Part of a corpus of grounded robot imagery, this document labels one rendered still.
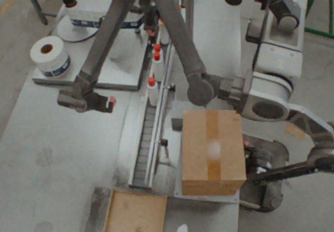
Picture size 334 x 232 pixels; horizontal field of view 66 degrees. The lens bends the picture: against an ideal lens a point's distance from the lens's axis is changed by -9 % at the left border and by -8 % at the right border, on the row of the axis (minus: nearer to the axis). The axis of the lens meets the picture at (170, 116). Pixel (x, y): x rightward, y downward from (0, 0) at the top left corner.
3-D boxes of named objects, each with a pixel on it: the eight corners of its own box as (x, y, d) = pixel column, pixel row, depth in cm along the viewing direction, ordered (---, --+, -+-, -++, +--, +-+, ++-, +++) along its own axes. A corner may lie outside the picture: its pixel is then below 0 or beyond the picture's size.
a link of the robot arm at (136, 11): (145, 5, 128) (152, -8, 131) (124, 2, 130) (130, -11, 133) (149, 21, 139) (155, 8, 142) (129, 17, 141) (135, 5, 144)
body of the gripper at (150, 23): (142, 31, 145) (140, 20, 139) (146, 18, 150) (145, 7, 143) (155, 31, 144) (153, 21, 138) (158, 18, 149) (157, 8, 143)
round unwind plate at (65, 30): (66, 10, 188) (65, 8, 187) (106, 10, 185) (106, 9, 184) (51, 41, 174) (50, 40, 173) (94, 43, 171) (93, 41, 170)
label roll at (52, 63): (71, 49, 169) (64, 33, 156) (70, 74, 160) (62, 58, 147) (41, 56, 168) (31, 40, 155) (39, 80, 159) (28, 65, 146)
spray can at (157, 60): (155, 74, 157) (152, 49, 139) (164, 74, 156) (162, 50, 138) (153, 81, 154) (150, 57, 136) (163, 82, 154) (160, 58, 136)
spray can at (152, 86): (150, 97, 149) (146, 74, 131) (160, 98, 149) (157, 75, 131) (149, 106, 147) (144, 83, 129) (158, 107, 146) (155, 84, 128)
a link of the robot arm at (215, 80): (225, 82, 79) (227, 78, 83) (191, 73, 81) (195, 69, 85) (218, 111, 82) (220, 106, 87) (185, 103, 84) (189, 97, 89)
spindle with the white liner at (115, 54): (110, 49, 167) (99, 12, 141) (124, 50, 166) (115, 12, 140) (106, 61, 163) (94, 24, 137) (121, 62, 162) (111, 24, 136)
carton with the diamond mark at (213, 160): (183, 136, 141) (183, 109, 118) (230, 136, 140) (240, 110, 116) (182, 195, 127) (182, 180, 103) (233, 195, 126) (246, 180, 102)
